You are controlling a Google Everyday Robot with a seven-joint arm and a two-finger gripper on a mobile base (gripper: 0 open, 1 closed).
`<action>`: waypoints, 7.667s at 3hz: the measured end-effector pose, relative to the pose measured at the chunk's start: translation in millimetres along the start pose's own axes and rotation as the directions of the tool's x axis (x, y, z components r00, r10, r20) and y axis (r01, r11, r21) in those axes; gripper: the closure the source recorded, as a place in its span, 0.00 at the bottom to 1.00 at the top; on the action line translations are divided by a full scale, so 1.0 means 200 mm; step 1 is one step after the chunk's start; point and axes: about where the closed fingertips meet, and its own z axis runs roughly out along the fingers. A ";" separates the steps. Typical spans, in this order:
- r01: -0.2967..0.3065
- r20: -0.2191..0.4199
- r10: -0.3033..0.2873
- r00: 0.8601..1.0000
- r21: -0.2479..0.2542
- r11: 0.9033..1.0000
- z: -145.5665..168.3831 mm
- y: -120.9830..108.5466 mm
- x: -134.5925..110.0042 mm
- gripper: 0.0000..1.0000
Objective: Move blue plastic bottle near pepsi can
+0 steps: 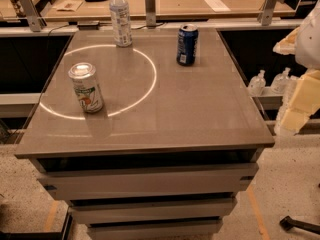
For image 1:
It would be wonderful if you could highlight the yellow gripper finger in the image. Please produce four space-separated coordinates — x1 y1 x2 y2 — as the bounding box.
273 27 299 55
279 69 320 133

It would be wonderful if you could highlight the blue labelled plastic water bottle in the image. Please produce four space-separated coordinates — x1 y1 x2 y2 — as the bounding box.
109 0 132 47

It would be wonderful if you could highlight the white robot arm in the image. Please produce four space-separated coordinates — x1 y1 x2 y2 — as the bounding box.
273 3 320 136

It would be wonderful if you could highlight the right clear sanitizer bottle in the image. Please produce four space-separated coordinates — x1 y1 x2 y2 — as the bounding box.
270 67 290 94

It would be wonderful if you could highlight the clear sanitizer bottle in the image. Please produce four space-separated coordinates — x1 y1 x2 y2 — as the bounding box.
248 70 266 96
270 67 290 94

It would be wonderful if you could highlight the left clear sanitizer bottle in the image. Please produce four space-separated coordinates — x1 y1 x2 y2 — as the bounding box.
248 70 266 96

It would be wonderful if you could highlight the blue pepsi can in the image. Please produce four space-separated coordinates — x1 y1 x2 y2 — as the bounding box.
176 23 199 66

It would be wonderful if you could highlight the white green soda can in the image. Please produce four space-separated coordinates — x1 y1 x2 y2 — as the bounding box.
68 62 104 113

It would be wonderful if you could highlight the white paper sheet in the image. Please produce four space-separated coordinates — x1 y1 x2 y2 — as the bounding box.
204 0 230 12

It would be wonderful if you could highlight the black chair leg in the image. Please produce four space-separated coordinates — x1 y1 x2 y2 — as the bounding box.
279 216 320 235

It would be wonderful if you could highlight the small paper card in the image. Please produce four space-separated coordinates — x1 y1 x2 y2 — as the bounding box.
54 0 82 12

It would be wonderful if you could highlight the middle metal bracket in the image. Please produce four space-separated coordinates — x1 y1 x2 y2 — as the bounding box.
145 0 156 28

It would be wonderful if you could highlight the left metal bracket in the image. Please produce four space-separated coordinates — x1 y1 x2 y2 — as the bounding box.
18 0 46 32

